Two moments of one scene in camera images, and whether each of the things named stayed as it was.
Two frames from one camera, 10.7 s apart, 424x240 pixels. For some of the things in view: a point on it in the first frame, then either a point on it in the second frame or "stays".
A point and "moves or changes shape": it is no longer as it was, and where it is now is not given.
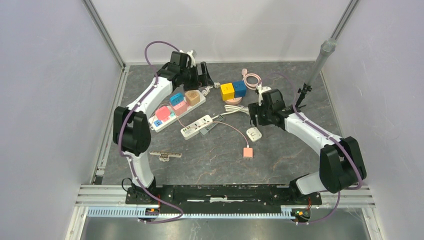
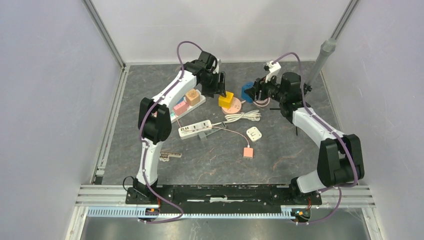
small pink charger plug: x=248 y=152 stays
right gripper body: x=265 y=119 to x=271 y=90
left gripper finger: x=205 y=74 to x=222 y=80
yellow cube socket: x=227 y=91 moves or changes shape
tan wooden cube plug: x=192 y=97 stays
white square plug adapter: x=254 y=134 stays
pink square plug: x=181 y=108 stays
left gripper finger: x=204 y=80 to x=213 y=90
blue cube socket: x=240 y=88 to x=245 y=97
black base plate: x=221 y=196 stays
